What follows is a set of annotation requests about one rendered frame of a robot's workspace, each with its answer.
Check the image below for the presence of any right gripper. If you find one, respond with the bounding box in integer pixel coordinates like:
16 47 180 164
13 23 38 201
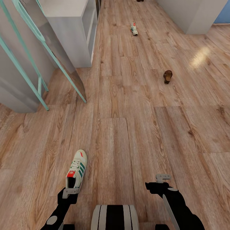
145 182 169 196

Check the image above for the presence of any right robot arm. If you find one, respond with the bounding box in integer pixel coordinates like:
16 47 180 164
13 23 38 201
145 174 205 230

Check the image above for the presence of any robot trunk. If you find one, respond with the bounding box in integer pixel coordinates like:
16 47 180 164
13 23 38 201
91 205 139 230

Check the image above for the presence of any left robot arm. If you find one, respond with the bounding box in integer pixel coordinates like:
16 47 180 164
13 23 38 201
40 188 80 230

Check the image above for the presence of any gym shoe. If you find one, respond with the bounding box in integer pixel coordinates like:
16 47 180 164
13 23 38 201
130 23 138 35
65 149 88 189

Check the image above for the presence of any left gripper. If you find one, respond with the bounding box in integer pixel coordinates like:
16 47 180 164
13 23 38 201
57 188 77 211

